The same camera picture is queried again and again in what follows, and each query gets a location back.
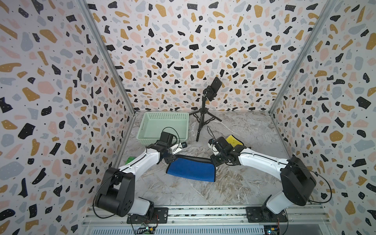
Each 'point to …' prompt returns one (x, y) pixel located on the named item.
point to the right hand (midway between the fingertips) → (212, 160)
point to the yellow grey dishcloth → (233, 141)
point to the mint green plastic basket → (152, 124)
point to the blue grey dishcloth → (192, 168)
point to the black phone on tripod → (211, 91)
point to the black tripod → (202, 112)
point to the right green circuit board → (270, 229)
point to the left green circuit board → (145, 230)
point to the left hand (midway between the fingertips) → (172, 150)
